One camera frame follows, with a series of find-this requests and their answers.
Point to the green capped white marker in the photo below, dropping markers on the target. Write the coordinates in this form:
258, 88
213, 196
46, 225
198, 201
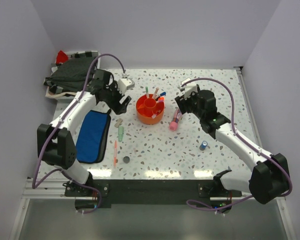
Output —
147, 92

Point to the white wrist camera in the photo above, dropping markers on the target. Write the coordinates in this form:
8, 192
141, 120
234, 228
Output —
124, 84
189, 89

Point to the beige speckled eraser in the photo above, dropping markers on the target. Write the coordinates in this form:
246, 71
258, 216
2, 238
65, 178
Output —
118, 123

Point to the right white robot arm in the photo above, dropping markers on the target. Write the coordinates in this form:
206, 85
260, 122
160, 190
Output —
269, 177

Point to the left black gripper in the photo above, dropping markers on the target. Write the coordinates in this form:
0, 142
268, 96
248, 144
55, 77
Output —
117, 107

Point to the orange pink pen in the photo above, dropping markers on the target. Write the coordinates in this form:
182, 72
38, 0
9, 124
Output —
115, 154

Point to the orange black highlighter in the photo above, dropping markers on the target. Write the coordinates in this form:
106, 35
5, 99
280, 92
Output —
162, 98

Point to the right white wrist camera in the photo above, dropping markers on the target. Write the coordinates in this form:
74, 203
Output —
189, 89

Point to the white bin with dark cloth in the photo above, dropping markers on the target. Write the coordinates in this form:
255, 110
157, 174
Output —
68, 78

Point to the orange round desk organizer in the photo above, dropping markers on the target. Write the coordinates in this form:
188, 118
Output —
145, 107

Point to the blue fabric pencil pouch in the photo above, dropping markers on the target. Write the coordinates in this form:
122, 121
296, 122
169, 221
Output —
92, 138

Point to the blue capped white marker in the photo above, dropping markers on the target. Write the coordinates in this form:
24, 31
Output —
161, 95

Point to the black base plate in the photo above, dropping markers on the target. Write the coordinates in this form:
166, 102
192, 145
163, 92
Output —
147, 192

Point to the peach capped white marker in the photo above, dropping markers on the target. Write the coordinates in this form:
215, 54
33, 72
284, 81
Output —
155, 93

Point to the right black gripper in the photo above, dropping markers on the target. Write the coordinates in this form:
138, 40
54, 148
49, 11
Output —
181, 101

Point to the red cloth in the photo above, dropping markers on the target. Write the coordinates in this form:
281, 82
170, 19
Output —
61, 57

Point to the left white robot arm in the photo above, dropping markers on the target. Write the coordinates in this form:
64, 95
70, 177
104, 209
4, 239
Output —
55, 144

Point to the grey round sharpener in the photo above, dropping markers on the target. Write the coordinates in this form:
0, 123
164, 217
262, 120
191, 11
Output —
126, 159

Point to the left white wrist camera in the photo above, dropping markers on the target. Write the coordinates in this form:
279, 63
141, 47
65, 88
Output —
124, 84

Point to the mint green highlighter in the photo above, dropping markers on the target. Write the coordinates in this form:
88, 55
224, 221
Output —
120, 133

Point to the blue round stamp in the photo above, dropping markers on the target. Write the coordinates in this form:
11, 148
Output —
203, 145

